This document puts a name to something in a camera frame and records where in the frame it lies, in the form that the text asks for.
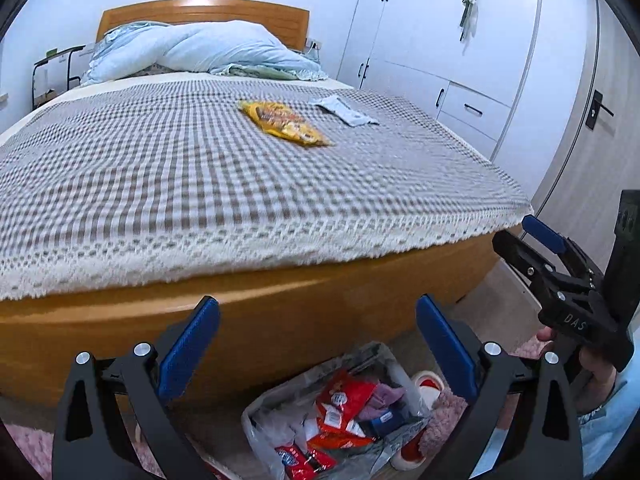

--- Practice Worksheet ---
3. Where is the pale hanging bag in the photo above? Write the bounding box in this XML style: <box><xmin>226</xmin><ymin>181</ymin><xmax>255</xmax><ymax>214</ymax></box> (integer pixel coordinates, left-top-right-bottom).
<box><xmin>459</xmin><ymin>0</ymin><xmax>480</xmax><ymax>41</ymax></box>

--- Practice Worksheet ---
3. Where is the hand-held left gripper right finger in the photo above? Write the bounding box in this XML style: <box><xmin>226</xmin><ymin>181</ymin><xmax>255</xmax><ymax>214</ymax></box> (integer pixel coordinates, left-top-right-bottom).
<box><xmin>416</xmin><ymin>292</ymin><xmax>586</xmax><ymax>480</ymax></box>

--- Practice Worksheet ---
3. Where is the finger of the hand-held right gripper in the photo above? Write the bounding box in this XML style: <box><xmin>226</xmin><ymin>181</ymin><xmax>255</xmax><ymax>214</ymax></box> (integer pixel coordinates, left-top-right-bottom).
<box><xmin>522</xmin><ymin>215</ymin><xmax>606</xmax><ymax>281</ymax></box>
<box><xmin>492</xmin><ymin>232</ymin><xmax>576</xmax><ymax>306</ymax></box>

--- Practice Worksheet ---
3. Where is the blue cardboard box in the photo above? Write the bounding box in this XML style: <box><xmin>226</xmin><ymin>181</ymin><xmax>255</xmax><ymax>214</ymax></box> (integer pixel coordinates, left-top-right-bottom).
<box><xmin>370</xmin><ymin>405</ymin><xmax>413</xmax><ymax>436</ymax></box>

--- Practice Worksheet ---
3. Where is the wooden bed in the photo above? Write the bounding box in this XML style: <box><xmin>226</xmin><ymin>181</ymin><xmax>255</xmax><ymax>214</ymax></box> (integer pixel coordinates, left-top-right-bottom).
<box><xmin>0</xmin><ymin>0</ymin><xmax>523</xmax><ymax>411</ymax></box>

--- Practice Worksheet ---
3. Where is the red black snack wrapper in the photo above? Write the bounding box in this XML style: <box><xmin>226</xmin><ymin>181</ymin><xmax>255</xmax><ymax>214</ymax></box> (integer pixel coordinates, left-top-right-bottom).
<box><xmin>274</xmin><ymin>442</ymin><xmax>338</xmax><ymax>478</ymax></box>

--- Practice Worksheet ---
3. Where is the yellow snack packet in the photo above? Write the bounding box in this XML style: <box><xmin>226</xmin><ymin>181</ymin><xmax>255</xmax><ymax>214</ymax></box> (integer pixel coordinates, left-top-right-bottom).
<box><xmin>237</xmin><ymin>100</ymin><xmax>335</xmax><ymax>148</ymax></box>

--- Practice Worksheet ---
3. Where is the person's right hand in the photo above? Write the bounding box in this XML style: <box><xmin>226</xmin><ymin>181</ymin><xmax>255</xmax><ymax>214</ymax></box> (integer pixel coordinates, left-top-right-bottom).
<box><xmin>537</xmin><ymin>327</ymin><xmax>620</xmax><ymax>413</ymax></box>

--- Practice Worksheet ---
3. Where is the green frilled quilt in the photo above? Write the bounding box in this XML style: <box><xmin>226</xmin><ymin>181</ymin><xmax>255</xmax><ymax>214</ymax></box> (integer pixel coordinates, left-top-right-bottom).
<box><xmin>220</xmin><ymin>62</ymin><xmax>330</xmax><ymax>82</ymax></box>

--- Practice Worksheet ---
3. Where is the floral waste bin with liner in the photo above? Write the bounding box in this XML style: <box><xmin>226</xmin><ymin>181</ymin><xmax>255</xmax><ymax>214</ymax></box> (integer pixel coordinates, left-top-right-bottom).
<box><xmin>241</xmin><ymin>341</ymin><xmax>433</xmax><ymax>480</ymax></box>

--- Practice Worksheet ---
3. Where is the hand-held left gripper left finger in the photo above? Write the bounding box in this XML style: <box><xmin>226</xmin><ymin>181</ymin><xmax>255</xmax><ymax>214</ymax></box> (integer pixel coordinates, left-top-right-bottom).
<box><xmin>51</xmin><ymin>296</ymin><xmax>222</xmax><ymax>480</ymax></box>

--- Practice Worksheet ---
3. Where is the black metal side table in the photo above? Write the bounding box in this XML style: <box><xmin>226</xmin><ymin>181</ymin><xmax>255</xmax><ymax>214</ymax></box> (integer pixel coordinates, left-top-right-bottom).
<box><xmin>32</xmin><ymin>45</ymin><xmax>86</xmax><ymax>111</ymax></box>

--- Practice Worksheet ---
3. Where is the purple towel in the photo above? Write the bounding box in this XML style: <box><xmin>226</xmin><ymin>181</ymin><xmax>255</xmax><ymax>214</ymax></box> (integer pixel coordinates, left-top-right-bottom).
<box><xmin>357</xmin><ymin>382</ymin><xmax>406</xmax><ymax>421</ymax></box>

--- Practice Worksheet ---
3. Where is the black door lock plate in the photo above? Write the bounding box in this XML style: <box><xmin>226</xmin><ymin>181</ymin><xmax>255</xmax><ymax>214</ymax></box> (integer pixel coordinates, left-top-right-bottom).
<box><xmin>590</xmin><ymin>90</ymin><xmax>616</xmax><ymax>133</ymax></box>

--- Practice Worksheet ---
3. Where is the white wardrobe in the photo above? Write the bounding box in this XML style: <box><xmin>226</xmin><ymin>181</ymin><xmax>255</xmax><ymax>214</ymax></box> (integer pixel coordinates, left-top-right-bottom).
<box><xmin>335</xmin><ymin>0</ymin><xmax>543</xmax><ymax>161</ymax></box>

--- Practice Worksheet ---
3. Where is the red white noodle packet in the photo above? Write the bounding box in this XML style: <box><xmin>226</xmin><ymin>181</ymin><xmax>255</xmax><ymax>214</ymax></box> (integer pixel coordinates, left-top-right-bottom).
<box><xmin>307</xmin><ymin>370</ymin><xmax>378</xmax><ymax>451</ymax></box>

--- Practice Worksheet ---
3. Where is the pink fluffy rug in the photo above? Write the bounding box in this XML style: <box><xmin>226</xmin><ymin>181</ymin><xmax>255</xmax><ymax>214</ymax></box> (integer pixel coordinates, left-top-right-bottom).
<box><xmin>0</xmin><ymin>422</ymin><xmax>166</xmax><ymax>480</ymax></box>

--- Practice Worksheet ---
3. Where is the white slipper red insole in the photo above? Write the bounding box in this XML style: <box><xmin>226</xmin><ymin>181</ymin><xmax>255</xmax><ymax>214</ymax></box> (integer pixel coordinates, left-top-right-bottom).
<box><xmin>390</xmin><ymin>370</ymin><xmax>446</xmax><ymax>471</ymax></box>

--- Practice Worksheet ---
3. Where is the light blue duvet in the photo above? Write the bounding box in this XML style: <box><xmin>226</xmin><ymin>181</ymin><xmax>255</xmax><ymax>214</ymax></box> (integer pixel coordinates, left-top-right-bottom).
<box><xmin>82</xmin><ymin>20</ymin><xmax>321</xmax><ymax>86</ymax></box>

